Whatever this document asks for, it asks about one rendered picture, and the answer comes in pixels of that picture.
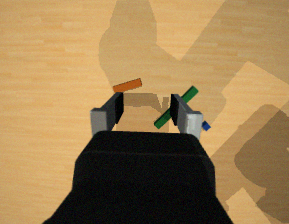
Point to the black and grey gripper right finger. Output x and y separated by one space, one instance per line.
187 120

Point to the green rod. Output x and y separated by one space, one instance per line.
187 96

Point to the small blue cube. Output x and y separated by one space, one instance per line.
206 126

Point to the orange rod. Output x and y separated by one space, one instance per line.
127 85

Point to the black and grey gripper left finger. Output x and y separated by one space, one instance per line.
109 114

